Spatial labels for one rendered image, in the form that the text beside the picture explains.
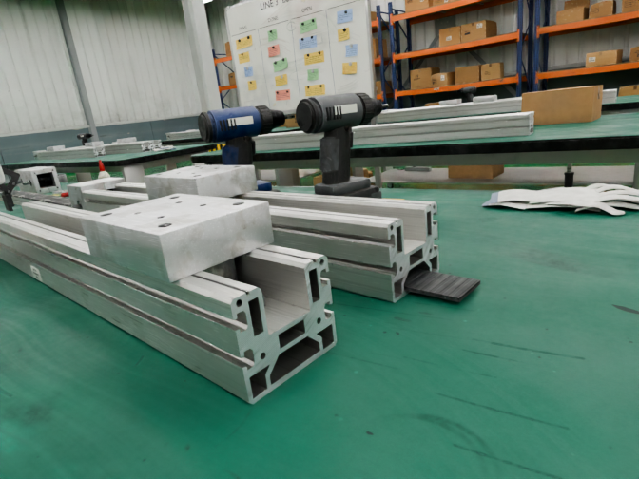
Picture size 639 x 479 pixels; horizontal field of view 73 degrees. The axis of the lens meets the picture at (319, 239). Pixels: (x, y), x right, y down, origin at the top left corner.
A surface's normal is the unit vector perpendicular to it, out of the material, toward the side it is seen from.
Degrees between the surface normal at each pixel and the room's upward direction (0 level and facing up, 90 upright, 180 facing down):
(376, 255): 90
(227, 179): 90
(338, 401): 0
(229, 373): 90
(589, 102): 89
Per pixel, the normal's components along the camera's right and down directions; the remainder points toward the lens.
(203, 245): 0.74, 0.11
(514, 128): -0.56, 0.30
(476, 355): -0.11, -0.95
